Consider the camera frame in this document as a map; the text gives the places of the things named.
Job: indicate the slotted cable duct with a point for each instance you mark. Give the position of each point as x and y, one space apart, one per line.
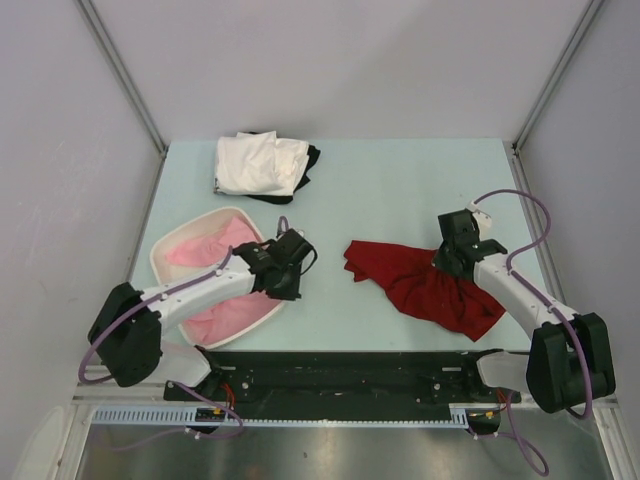
454 417

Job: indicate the aluminium frame post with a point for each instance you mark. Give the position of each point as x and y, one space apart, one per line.
111 54
578 35

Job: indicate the left aluminium frame post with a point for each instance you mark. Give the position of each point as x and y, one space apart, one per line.
111 54

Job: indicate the white plastic basin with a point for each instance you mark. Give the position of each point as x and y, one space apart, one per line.
197 245

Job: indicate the pink t-shirt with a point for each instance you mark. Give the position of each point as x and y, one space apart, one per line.
229 278

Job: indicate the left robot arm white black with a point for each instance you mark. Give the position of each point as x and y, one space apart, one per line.
127 341

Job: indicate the right aluminium frame post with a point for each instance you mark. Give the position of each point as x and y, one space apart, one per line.
578 35

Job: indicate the folded white t-shirt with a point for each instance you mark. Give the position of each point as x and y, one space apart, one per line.
259 164

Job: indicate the folded black t-shirt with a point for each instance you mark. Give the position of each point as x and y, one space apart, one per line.
310 165

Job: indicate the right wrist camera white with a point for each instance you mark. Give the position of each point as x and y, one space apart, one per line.
482 219

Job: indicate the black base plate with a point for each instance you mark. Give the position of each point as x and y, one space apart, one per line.
346 384

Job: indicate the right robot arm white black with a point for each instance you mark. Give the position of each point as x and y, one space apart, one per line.
569 362

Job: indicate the red t-shirt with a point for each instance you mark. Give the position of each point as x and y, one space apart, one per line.
418 289

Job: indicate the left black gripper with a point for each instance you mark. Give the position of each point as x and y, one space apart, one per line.
289 292

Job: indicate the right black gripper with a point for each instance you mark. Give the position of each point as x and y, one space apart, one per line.
438 260

